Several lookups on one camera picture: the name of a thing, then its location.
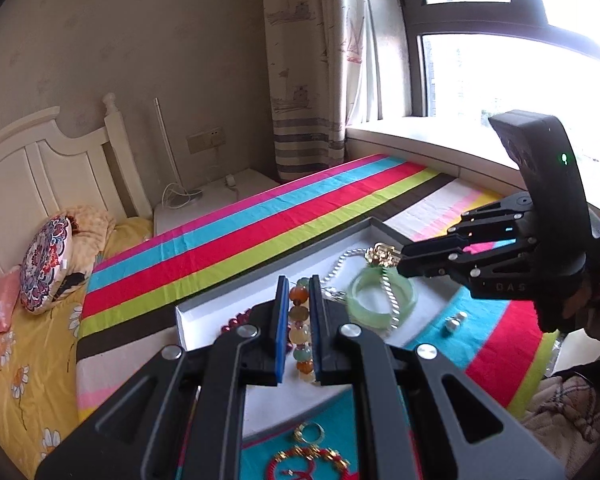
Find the beige wall socket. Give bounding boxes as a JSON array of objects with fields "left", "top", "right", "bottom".
[{"left": 186, "top": 127, "right": 226, "bottom": 155}]

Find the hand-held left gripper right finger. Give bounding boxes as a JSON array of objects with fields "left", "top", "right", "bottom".
[{"left": 308, "top": 275, "right": 566, "bottom": 480}]

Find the yellow floral bedsheet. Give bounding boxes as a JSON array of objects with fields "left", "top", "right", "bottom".
[{"left": 0, "top": 217, "right": 153, "bottom": 478}]

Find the round patterned cushion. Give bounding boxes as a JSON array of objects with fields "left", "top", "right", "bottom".
[{"left": 20, "top": 214, "right": 73, "bottom": 315}]

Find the white slim rod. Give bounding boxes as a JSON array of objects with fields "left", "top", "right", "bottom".
[{"left": 152, "top": 97, "right": 187, "bottom": 196}]

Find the multicolour stone bead bracelet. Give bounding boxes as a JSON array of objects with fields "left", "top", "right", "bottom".
[{"left": 287, "top": 276, "right": 316, "bottom": 376}]

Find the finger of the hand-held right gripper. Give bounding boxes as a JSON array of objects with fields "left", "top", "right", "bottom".
[
  {"left": 397, "top": 235, "right": 531, "bottom": 281},
  {"left": 450, "top": 192, "right": 533, "bottom": 246}
]

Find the beige windowsill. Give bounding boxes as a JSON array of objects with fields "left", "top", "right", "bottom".
[{"left": 345, "top": 120, "right": 600, "bottom": 223}]

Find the cream wooden headboard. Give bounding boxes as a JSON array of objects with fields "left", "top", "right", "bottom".
[{"left": 0, "top": 92, "right": 153, "bottom": 291}]

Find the green jade bangle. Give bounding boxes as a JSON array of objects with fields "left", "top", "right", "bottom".
[{"left": 346, "top": 267, "right": 418, "bottom": 318}]

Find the cream boat print curtain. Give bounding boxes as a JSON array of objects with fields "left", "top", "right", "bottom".
[{"left": 261, "top": 0, "right": 406, "bottom": 181}]

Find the grey box with white inside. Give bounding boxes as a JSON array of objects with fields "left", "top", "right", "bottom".
[{"left": 175, "top": 216, "right": 453, "bottom": 443}]

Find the large dark red bead bracelet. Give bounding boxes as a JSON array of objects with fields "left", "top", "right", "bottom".
[{"left": 227, "top": 309, "right": 254, "bottom": 334}]

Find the red cord gold bead bracelet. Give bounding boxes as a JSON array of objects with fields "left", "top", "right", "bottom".
[{"left": 272, "top": 447, "right": 353, "bottom": 480}]

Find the beige plaid cloth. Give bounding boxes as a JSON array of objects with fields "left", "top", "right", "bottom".
[{"left": 522, "top": 372, "right": 600, "bottom": 463}]

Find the silver chain with gold pendant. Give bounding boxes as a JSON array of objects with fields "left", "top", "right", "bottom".
[{"left": 324, "top": 242, "right": 406, "bottom": 330}]

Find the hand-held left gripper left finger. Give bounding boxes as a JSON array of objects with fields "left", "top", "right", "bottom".
[{"left": 35, "top": 275, "right": 289, "bottom": 480}]

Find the person's right hand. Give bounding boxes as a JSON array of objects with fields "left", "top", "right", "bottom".
[{"left": 560, "top": 260, "right": 600, "bottom": 333}]

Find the window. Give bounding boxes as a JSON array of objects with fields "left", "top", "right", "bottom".
[{"left": 390, "top": 0, "right": 600, "bottom": 211}]

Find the white cable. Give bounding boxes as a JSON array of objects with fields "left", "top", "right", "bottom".
[{"left": 161, "top": 182, "right": 203, "bottom": 208}]

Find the white nightstand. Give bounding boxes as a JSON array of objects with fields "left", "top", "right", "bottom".
[{"left": 152, "top": 167, "right": 281, "bottom": 236}]

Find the colourful striped blanket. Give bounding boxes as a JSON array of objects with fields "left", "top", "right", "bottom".
[{"left": 75, "top": 152, "right": 600, "bottom": 480}]

